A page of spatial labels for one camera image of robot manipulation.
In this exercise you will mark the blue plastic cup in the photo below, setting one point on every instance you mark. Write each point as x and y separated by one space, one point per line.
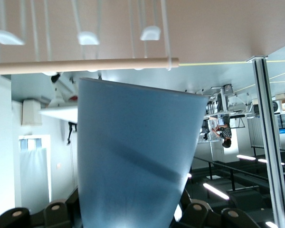
133 142

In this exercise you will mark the person in striped shirt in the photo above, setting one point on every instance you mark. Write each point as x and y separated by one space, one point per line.
225 134

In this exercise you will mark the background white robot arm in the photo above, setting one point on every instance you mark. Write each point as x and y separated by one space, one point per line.
61 90

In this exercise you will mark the white background table panel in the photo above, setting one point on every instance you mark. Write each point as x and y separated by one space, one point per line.
64 113

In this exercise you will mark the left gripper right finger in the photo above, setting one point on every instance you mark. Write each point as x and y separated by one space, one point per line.
204 213

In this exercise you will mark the beige wall box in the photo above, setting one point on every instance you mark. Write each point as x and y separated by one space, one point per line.
31 111

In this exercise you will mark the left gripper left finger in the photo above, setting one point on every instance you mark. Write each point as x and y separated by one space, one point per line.
54 213

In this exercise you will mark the long ceiling light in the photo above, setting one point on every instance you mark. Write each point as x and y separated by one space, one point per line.
245 157
216 191

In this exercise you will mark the tall aluminium profile post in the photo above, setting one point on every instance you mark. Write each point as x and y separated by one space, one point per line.
268 118

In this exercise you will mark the background office desk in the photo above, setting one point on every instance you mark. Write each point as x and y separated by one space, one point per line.
237 114

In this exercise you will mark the brown table cover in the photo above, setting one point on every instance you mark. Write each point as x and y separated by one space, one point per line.
216 23

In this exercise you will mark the white room door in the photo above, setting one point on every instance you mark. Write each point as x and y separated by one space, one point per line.
34 171

